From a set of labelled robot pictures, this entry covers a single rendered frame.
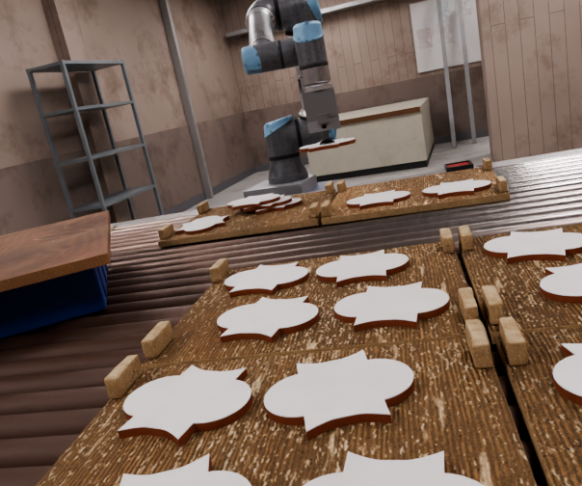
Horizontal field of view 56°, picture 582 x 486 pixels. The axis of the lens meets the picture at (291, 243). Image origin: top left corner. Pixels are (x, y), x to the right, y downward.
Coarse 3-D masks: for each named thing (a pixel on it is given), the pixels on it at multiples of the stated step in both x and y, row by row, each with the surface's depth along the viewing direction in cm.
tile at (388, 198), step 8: (384, 192) 135; (392, 192) 133; (400, 192) 132; (408, 192) 130; (352, 200) 134; (360, 200) 132; (368, 200) 130; (376, 200) 128; (384, 200) 127; (392, 200) 125; (400, 200) 126; (360, 208) 126
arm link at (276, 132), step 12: (276, 120) 199; (288, 120) 196; (264, 132) 200; (276, 132) 196; (288, 132) 196; (300, 132) 196; (276, 144) 197; (288, 144) 197; (300, 144) 198; (276, 156) 198
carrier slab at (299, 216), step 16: (320, 192) 158; (224, 208) 163; (288, 208) 144; (304, 208) 140; (320, 208) 136; (240, 224) 137; (256, 224) 133; (272, 224) 130; (288, 224) 128; (304, 224) 127; (160, 240) 137; (176, 240) 135; (192, 240) 134; (208, 240) 133
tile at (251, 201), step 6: (246, 198) 155; (252, 198) 152; (258, 198) 151; (264, 198) 149; (270, 198) 147; (276, 198) 146; (228, 204) 150; (234, 204) 148; (240, 204) 146; (246, 204) 145; (252, 204) 144; (258, 204) 143
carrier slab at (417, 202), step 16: (416, 176) 152; (432, 176) 148; (448, 176) 143; (464, 176) 139; (480, 176) 136; (352, 192) 149; (368, 192) 144; (416, 192) 133; (480, 192) 120; (496, 192) 117; (336, 208) 132; (352, 208) 129; (368, 208) 126; (384, 208) 123; (400, 208) 121; (416, 208) 120; (432, 208) 119
